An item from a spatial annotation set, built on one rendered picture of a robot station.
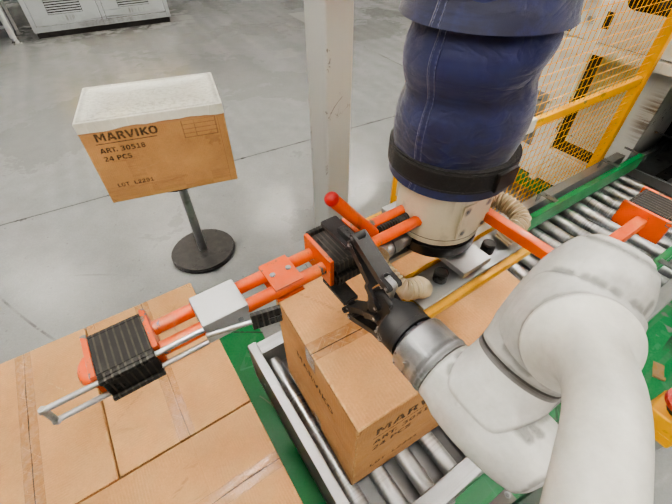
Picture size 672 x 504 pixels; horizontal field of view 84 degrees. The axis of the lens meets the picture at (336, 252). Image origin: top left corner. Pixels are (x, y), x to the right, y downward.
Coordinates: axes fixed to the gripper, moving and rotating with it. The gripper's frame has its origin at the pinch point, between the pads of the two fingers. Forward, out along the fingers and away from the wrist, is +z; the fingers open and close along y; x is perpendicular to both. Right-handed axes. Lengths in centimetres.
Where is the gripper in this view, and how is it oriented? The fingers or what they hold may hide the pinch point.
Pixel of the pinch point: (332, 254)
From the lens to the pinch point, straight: 64.7
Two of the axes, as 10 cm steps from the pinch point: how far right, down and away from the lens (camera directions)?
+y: 0.0, 7.1, 7.0
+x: 8.2, -4.0, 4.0
